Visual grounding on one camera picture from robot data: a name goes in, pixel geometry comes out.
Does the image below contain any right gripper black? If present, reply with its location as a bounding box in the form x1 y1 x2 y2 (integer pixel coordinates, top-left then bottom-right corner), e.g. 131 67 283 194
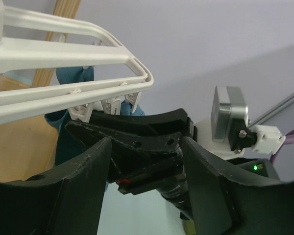
65 109 197 220

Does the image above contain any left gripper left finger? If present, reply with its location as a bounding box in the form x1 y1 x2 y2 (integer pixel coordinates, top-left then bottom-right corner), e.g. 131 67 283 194
0 138 111 235

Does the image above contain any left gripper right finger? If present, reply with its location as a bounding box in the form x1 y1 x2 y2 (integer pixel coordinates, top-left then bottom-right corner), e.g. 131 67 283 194
183 137 294 235

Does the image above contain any dark green sock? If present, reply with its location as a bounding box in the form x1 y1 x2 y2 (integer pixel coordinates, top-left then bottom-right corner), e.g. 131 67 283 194
54 113 87 166

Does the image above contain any blue sock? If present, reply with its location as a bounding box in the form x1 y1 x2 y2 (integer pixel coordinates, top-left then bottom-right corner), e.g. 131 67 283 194
44 67 145 132

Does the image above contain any white plastic clip hanger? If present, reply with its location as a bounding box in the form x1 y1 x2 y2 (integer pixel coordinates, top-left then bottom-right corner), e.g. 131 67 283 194
0 0 154 125

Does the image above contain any olive green plastic basket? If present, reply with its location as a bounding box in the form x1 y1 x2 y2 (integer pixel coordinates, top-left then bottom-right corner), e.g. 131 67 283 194
182 220 196 235

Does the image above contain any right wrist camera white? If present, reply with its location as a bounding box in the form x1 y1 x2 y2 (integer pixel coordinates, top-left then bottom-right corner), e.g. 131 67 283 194
195 86 286 161

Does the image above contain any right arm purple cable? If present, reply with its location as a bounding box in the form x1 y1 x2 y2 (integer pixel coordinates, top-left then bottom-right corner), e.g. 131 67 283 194
269 127 294 164

